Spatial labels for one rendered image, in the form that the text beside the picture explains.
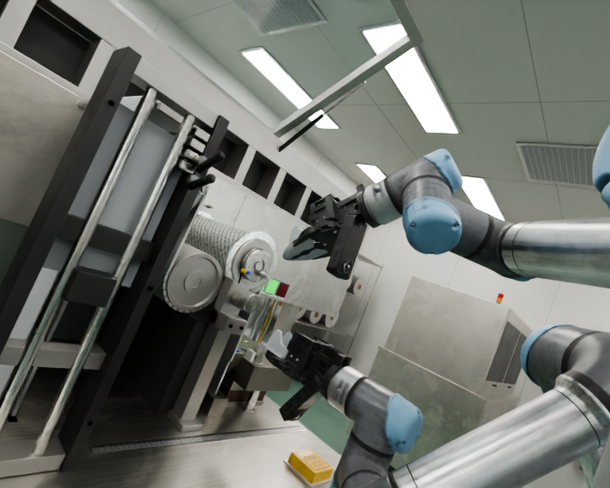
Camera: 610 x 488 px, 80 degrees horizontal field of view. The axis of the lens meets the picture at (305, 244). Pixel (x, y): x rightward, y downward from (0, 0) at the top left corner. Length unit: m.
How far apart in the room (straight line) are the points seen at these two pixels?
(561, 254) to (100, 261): 0.57
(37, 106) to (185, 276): 0.46
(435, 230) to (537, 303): 4.66
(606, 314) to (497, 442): 4.60
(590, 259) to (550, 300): 4.70
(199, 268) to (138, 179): 0.27
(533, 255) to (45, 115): 0.91
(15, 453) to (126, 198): 0.35
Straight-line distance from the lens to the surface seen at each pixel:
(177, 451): 0.77
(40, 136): 0.96
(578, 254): 0.47
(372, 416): 0.65
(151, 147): 0.57
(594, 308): 5.13
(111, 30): 1.03
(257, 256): 0.80
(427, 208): 0.52
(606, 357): 0.63
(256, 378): 0.93
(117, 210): 0.56
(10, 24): 0.98
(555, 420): 0.58
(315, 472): 0.84
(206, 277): 0.78
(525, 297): 5.19
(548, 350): 0.72
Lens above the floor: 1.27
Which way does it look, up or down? 4 degrees up
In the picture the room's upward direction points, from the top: 23 degrees clockwise
